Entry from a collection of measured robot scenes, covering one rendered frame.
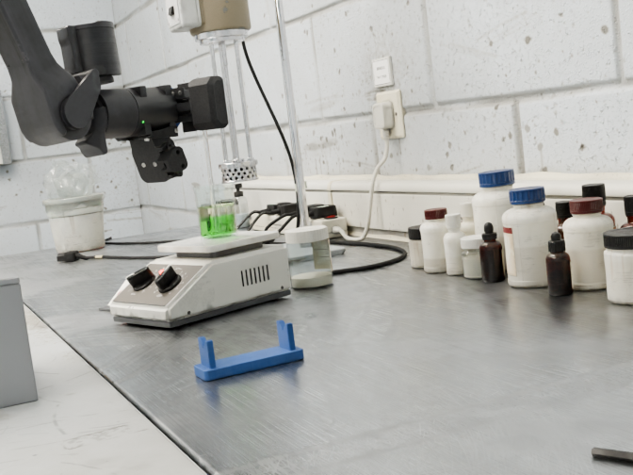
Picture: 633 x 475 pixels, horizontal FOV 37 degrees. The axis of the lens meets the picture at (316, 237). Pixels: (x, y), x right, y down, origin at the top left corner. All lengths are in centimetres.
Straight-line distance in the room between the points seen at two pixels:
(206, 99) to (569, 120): 50
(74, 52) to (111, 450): 53
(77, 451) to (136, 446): 4
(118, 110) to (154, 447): 50
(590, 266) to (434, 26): 63
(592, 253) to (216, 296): 44
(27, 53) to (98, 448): 48
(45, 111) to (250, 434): 48
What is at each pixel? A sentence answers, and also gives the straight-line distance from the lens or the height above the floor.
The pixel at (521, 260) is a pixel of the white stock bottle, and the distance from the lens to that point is 114.
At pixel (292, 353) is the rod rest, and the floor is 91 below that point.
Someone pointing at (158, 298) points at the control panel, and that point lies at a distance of 116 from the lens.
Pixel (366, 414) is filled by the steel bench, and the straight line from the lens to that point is 72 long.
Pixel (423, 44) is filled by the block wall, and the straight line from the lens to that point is 164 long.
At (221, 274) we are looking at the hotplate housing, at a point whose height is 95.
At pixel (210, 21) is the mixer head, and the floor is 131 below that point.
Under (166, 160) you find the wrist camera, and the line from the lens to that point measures 114.
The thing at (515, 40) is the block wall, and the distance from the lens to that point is 142.
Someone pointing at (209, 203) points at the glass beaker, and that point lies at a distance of 121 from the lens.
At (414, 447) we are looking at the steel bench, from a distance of 64.
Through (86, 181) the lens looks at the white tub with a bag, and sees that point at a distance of 225.
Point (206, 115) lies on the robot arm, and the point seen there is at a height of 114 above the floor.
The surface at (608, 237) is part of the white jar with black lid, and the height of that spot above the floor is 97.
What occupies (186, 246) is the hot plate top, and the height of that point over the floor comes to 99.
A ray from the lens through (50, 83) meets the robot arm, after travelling 106.
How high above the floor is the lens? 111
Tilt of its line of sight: 6 degrees down
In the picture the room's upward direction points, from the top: 7 degrees counter-clockwise
